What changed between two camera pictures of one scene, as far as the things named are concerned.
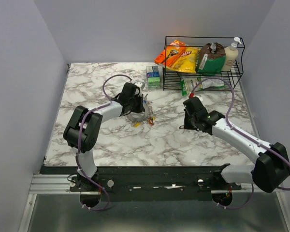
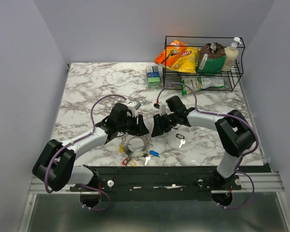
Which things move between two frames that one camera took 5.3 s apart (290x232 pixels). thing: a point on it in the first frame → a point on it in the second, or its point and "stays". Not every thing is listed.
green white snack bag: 188,83 stays
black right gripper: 186,124 → 159,127
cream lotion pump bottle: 231,55 stays
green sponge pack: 153,76 stays
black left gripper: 140,108 → 140,129
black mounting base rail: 148,183 stays
